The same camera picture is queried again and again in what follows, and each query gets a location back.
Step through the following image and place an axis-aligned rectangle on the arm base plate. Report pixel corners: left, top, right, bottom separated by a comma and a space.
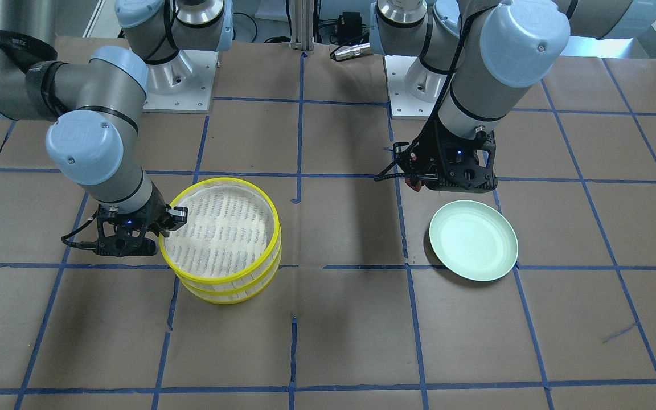
383, 55, 434, 120
143, 50, 219, 114

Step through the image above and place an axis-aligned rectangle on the aluminium frame post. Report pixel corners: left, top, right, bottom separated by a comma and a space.
285, 1, 319, 55

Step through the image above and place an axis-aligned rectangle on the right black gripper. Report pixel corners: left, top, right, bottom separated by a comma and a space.
96, 188, 189, 257

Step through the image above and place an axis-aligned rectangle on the light green plate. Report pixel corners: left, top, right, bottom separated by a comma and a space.
428, 200, 519, 282

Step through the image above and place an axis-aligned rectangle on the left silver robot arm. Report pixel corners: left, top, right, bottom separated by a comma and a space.
369, 1, 656, 194

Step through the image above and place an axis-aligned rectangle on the brown bun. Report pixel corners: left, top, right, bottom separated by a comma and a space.
404, 178, 424, 192

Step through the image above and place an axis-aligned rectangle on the yellow steamer layer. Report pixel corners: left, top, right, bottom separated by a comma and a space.
159, 177, 282, 286
177, 245, 283, 305

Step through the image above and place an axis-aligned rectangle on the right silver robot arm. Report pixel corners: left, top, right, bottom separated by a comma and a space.
0, 1, 233, 257

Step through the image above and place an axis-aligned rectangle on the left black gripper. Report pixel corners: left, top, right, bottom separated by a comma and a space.
373, 120, 499, 191

